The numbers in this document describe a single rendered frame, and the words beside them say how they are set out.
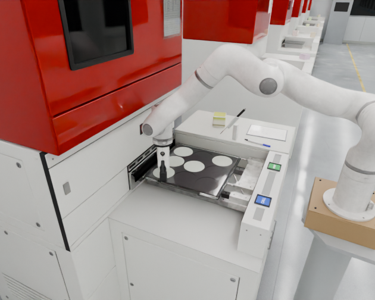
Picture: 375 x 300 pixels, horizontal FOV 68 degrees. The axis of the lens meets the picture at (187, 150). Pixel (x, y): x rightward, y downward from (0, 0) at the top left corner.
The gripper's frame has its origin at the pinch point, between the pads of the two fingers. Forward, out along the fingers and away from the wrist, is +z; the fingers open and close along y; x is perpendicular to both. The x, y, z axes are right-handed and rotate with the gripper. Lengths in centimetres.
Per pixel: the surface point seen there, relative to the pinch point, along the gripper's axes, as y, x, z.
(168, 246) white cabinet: -24.9, -2.0, 17.6
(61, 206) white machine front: -32.5, 32.0, -5.7
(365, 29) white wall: 1074, -800, -115
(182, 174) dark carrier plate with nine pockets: 4.9, -8.7, 1.6
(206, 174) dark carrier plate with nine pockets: 4.1, -20.0, 1.7
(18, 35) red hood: -40, 31, -56
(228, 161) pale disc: 15.2, -32.1, 0.1
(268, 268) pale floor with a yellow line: 34, -70, 88
